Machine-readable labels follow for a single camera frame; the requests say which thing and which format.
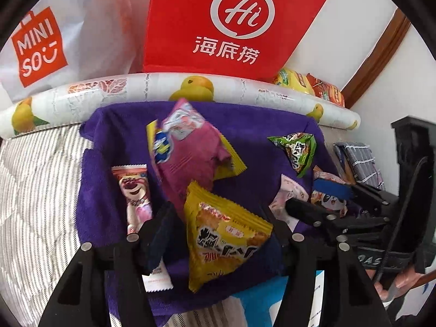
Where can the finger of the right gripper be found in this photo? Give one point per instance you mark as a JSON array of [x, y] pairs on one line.
[[314, 215], [371, 199]]

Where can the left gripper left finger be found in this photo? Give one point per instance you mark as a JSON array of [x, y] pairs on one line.
[[79, 299]]

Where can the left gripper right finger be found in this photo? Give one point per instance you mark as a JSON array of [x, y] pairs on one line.
[[349, 296]]

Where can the panda snack packet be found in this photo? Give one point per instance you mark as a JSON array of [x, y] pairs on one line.
[[330, 192]]

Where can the pale pink snack packet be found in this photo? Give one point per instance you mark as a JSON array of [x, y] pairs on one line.
[[289, 189]]

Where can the green snack packet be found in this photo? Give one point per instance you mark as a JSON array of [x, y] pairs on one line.
[[299, 148]]

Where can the yellow triangular snack packet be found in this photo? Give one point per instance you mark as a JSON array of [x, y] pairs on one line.
[[221, 235]]

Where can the long pink bear candy packet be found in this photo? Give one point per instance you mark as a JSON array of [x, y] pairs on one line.
[[139, 211]]

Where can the magenta snack bag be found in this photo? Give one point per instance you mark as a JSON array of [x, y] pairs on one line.
[[185, 147]]

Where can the person's right hand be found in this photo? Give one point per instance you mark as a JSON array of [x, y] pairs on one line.
[[403, 282]]

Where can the grey plaid folded cloth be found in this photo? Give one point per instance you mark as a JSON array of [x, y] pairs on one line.
[[359, 158]]

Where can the striped mattress pad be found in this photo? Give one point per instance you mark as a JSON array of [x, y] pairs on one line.
[[40, 181]]

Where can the blue tissue box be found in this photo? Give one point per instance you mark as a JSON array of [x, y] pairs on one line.
[[257, 306]]

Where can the orange chips bag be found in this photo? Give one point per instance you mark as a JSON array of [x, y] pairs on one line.
[[326, 91]]

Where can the purple towel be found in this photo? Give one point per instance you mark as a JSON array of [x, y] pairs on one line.
[[118, 135]]

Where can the yellow chips bag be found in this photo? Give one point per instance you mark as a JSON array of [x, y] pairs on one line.
[[293, 80]]

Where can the lemon-print wrapping roll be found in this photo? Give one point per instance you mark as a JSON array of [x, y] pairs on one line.
[[75, 103]]

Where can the red Haidilao paper bag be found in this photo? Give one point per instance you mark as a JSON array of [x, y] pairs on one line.
[[241, 38]]

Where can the white Miniso plastic bag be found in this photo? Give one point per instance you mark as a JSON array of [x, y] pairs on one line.
[[65, 41]]

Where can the brown door frame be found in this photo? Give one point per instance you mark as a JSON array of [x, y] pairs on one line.
[[376, 61]]

